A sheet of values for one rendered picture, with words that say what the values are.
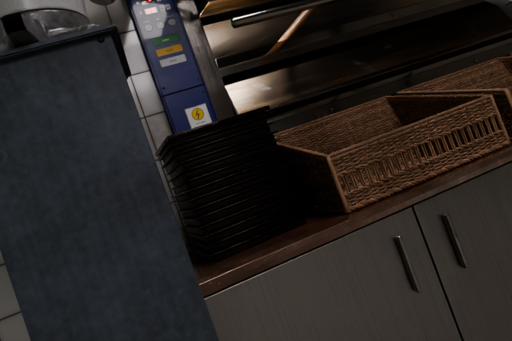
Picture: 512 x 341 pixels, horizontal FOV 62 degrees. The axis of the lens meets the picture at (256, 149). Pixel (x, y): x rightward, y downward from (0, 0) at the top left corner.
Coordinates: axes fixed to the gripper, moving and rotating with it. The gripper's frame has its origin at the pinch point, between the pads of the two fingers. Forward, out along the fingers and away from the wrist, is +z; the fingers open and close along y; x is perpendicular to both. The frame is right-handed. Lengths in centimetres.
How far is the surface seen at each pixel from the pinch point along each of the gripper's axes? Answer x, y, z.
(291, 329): 46, 100, 20
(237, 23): 26.3, 26.5, 1.2
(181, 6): -13.1, 6.6, -5.2
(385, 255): 52, 81, 39
